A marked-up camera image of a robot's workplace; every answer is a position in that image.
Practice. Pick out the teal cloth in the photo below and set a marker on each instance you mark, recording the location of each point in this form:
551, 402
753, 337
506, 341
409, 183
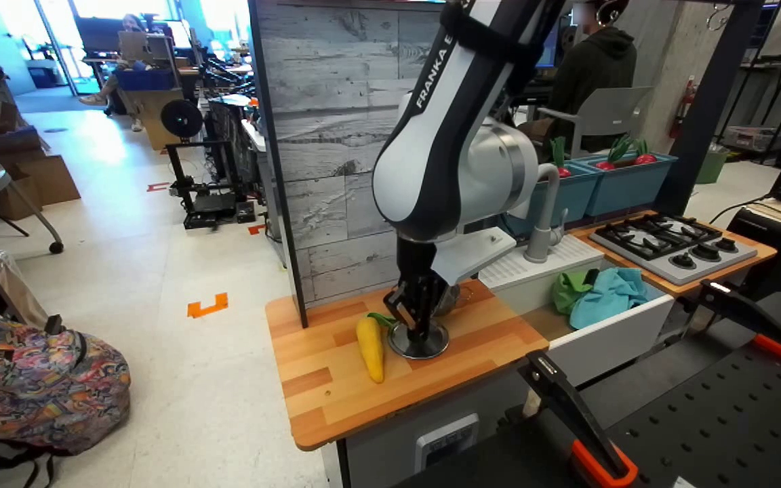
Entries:
615, 292

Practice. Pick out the toy gas stove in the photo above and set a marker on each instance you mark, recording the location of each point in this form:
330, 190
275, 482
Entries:
679, 250

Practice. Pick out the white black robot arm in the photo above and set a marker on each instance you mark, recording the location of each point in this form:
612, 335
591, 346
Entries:
449, 160

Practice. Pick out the black 3d printer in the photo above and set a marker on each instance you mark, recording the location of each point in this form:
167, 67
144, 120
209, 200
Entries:
218, 200

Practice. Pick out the right teal planter box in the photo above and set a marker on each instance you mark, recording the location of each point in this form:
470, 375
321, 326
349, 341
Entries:
628, 189

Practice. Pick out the right toy radish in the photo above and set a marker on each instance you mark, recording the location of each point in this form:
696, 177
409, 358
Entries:
628, 152

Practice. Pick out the white toy sink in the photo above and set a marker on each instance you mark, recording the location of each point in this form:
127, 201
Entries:
591, 350

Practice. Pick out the left toy radish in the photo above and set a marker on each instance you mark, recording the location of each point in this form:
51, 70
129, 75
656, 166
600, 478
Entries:
561, 155

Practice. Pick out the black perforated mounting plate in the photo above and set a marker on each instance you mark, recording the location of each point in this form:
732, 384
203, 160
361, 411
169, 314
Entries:
703, 413

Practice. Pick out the left teal planter box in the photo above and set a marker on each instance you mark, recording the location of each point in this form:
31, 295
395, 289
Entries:
573, 197

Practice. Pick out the teal planter box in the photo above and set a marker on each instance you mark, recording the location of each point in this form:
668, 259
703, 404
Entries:
628, 189
573, 197

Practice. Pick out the colourful patterned backpack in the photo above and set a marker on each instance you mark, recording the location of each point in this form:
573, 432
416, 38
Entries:
62, 392

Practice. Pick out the green cloth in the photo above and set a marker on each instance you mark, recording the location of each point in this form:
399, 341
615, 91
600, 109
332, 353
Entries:
572, 285

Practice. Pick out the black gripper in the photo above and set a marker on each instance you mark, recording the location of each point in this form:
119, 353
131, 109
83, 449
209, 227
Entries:
418, 295

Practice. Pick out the near black orange clamp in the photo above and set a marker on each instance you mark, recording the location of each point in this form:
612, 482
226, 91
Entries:
595, 456

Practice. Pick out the grey toy faucet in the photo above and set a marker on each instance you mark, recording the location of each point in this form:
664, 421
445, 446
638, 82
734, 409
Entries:
546, 219

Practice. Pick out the seated person in hoodie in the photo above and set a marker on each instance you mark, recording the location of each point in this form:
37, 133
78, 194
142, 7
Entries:
603, 59

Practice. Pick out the toy radish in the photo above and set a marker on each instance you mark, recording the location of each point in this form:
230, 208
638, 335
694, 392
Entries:
628, 152
561, 155

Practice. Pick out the far black orange clamp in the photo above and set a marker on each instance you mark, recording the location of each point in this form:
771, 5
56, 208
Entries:
748, 314

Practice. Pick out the black orange clamp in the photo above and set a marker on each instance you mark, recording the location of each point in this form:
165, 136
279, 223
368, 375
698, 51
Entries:
748, 314
595, 456

